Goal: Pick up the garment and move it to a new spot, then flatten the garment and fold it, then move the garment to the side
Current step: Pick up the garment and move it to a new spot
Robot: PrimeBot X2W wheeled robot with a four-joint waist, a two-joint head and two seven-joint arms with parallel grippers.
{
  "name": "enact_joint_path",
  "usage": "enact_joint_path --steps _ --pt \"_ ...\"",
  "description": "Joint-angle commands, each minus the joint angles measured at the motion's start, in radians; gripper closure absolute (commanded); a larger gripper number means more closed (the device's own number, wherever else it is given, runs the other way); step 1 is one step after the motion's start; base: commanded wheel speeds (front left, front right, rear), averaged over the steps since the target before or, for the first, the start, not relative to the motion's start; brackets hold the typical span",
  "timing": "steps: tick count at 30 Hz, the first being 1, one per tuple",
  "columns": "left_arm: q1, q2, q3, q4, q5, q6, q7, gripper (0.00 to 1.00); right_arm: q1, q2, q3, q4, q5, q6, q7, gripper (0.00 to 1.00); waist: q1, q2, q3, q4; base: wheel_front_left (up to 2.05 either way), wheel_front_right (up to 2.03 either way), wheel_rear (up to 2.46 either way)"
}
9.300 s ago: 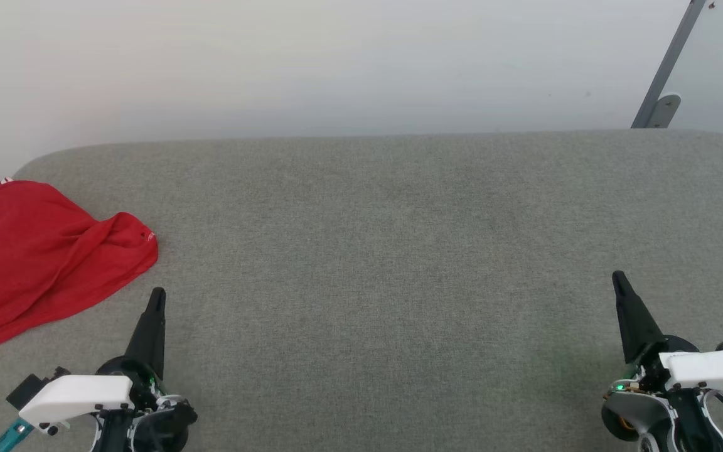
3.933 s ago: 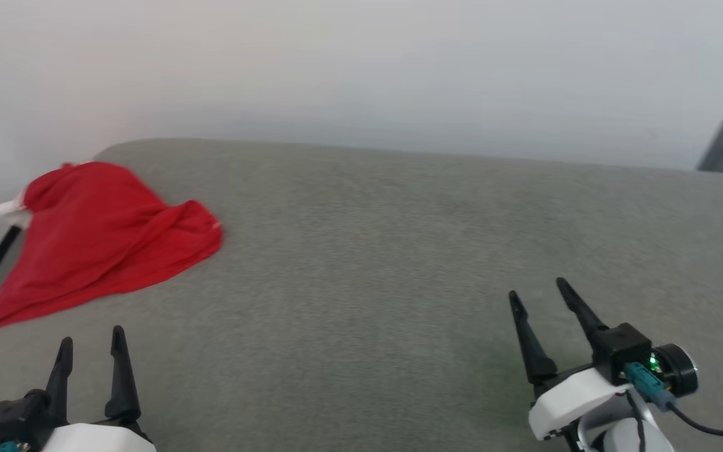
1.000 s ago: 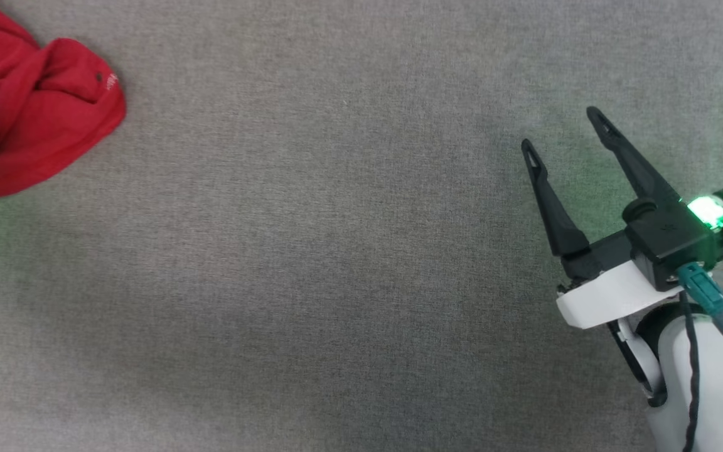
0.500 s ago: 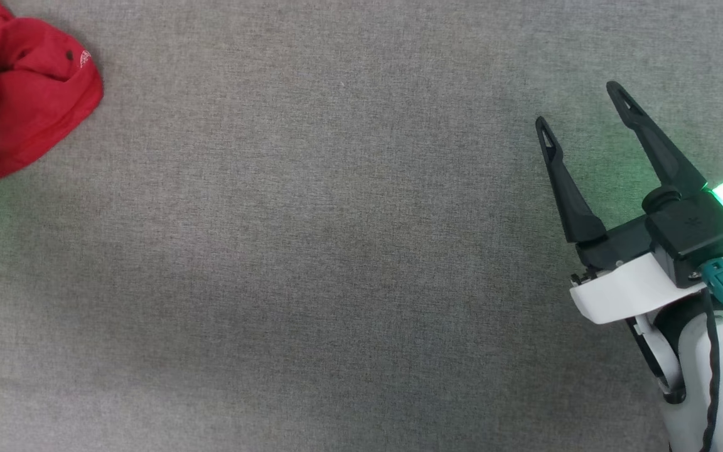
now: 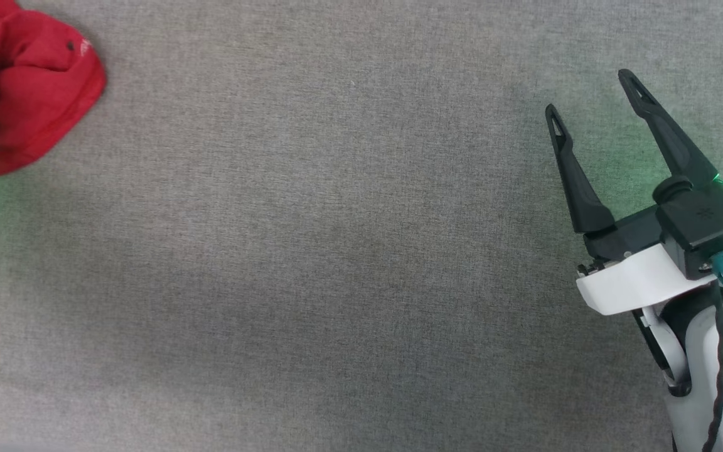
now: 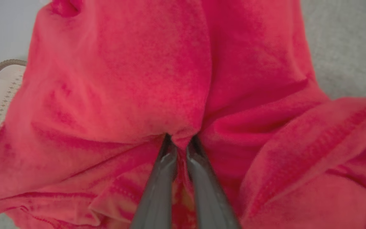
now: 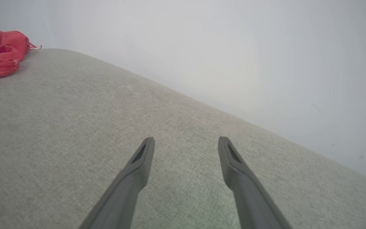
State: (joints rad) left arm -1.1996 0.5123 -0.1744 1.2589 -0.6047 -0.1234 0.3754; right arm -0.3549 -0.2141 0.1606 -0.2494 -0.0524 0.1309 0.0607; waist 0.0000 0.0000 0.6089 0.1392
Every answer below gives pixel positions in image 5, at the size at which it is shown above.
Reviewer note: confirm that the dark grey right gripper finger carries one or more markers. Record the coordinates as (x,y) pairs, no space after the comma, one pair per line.
(672,141)
(578,188)

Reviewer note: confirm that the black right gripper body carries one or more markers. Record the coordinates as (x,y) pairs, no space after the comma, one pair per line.
(703,216)

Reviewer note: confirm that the red and white basketball jersey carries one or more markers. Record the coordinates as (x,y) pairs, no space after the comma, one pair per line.
(29,88)

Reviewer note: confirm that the grey fabric sofa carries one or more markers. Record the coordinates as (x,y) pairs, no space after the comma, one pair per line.
(336,251)

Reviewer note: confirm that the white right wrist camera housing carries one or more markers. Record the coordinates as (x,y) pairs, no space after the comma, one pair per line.
(634,282)

